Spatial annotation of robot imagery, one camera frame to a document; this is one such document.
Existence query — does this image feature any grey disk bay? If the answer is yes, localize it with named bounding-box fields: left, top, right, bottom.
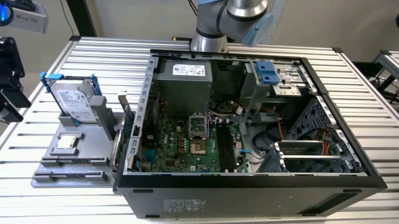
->
left=258, top=140, right=352, bottom=173

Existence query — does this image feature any green graphics card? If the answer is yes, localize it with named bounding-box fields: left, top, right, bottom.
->
left=113, top=91, right=136, bottom=172

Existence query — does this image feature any blue drive latch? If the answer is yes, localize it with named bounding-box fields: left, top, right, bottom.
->
left=254, top=61, right=278, bottom=84

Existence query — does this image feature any black looped cable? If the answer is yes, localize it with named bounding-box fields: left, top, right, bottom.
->
left=251, top=129, right=280, bottom=156

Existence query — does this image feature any green motherboard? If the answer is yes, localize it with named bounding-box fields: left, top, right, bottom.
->
left=141, top=118, right=250, bottom=173

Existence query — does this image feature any black upright post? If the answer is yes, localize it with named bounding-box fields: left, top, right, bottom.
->
left=67, top=0, right=97, bottom=38

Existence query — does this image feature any dark RAM stick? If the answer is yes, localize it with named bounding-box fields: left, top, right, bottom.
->
left=41, top=158, right=108, bottom=164
left=35, top=171, right=104, bottom=177

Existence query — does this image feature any hard disk in blue carrier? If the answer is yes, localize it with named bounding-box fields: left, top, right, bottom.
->
left=39, top=72, right=103, bottom=126

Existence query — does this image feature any metal socket cover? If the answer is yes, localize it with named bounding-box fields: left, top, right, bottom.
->
left=188, top=113, right=209, bottom=138

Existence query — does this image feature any CPU socket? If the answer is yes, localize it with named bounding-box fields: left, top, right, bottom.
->
left=189, top=137, right=209, bottom=156

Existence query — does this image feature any thin orange wire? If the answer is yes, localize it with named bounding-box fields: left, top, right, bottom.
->
left=276, top=118, right=286, bottom=141

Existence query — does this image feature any wire locking lever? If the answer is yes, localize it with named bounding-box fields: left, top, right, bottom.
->
left=204, top=115, right=212, bottom=140

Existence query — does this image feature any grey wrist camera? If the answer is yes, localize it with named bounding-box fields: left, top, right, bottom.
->
left=8, top=0, right=49, bottom=35

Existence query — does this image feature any grey power supply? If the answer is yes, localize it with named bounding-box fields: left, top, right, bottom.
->
left=152, top=59, right=215, bottom=117

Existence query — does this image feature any silver CPU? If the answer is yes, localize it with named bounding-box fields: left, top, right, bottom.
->
left=56, top=135, right=77, bottom=149

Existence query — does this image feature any slatted metal side table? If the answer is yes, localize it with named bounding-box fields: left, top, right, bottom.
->
left=370, top=50, right=399, bottom=105

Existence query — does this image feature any grey parts rack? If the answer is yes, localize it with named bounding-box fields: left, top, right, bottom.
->
left=29, top=97, right=137, bottom=189

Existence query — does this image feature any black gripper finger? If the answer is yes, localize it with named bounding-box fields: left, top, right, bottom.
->
left=0, top=36, right=32, bottom=123

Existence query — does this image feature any black open PC case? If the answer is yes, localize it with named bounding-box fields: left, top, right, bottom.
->
left=112, top=48, right=388, bottom=219

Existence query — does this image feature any black RAM slot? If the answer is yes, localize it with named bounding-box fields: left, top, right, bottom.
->
left=224, top=119, right=237, bottom=173
left=216, top=119, right=231, bottom=173

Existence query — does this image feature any orange wire bundle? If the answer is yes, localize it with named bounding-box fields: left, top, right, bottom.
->
left=316, top=129, right=335, bottom=157

